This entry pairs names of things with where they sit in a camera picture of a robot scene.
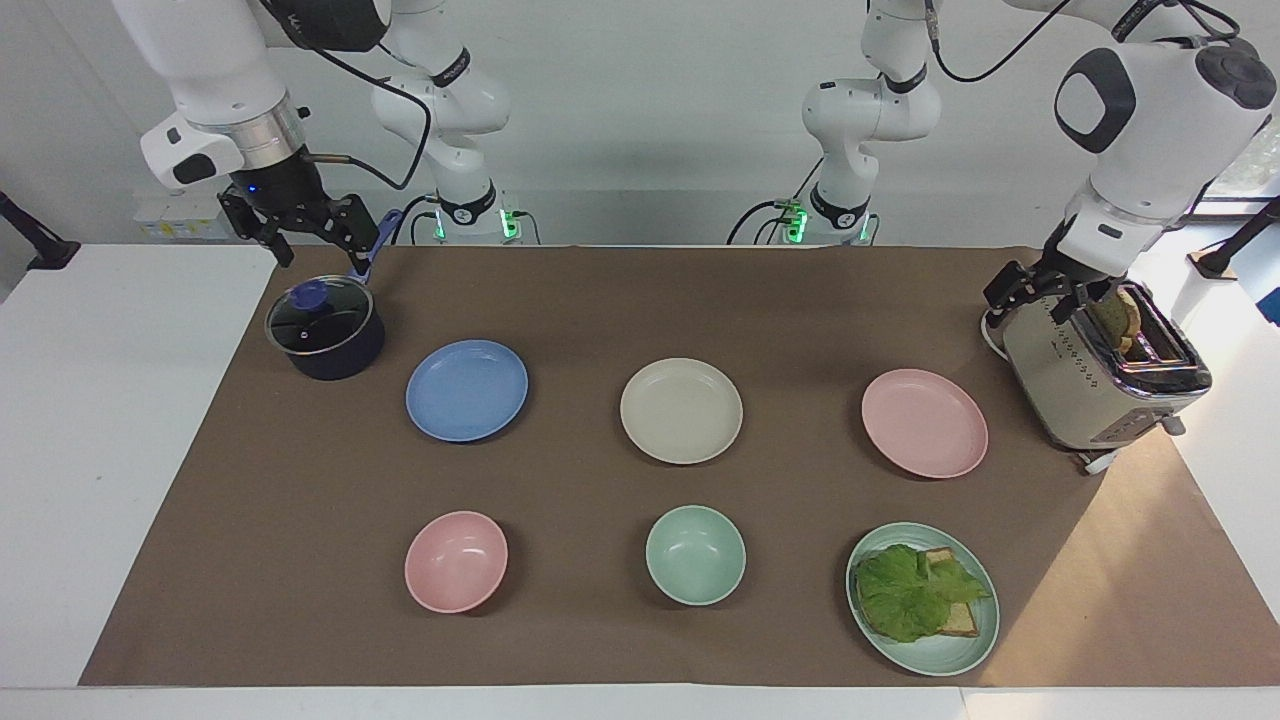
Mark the toast slice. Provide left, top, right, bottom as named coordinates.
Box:
left=1090, top=289, right=1142, bottom=357

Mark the green bowl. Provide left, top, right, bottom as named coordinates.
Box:
left=645, top=504, right=748, bottom=607

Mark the green lettuce leaf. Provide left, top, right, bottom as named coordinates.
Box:
left=854, top=544, right=992, bottom=644

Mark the beige plate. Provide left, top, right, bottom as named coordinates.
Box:
left=619, top=357, right=745, bottom=466

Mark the black cable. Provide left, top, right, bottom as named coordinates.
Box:
left=727, top=158, right=829, bottom=246
left=922, top=0, right=1063, bottom=85
left=390, top=193, right=446, bottom=247
left=300, top=40, right=436, bottom=191

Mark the glass lid with blue knob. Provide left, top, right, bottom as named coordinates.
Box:
left=265, top=277, right=375, bottom=357

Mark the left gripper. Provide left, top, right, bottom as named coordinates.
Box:
left=982, top=239, right=1130, bottom=324

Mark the dark blue pot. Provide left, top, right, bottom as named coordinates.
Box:
left=265, top=210, right=404, bottom=382

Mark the pink bowl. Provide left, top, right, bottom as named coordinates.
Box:
left=404, top=510, right=510, bottom=615

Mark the bread slice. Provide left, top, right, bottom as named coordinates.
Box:
left=922, top=547, right=982, bottom=639

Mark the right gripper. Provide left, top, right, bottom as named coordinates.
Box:
left=217, top=150, right=384, bottom=272

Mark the black stand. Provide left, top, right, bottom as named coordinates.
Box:
left=0, top=189, right=82, bottom=272
left=1195, top=197, right=1280, bottom=279

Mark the white power strip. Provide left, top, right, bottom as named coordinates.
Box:
left=133, top=193, right=229, bottom=242

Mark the blue plate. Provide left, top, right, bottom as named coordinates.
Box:
left=405, top=339, right=530, bottom=444

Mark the silver toaster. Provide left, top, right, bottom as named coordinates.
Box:
left=983, top=284, right=1214, bottom=477

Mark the green plate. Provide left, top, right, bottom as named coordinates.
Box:
left=846, top=521, right=1001, bottom=678

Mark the pink plate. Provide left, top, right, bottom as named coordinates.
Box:
left=861, top=368, right=990, bottom=480

